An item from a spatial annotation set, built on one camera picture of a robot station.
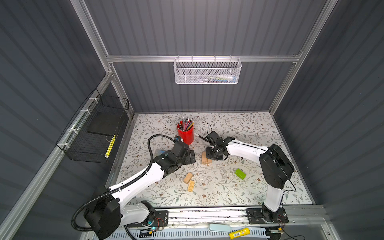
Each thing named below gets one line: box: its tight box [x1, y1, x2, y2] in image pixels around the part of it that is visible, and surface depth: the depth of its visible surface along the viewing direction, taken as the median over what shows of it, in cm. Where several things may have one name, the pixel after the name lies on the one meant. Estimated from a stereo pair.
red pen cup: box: [177, 117, 194, 145], surface depth 98 cm
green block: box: [235, 168, 247, 180], surface depth 89 cm
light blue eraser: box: [208, 223, 231, 232], surface depth 71 cm
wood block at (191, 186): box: [188, 180, 195, 192], surface depth 85 cm
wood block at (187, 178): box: [183, 172, 193, 185], surface depth 86 cm
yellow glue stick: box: [229, 227, 251, 240], surface depth 69 cm
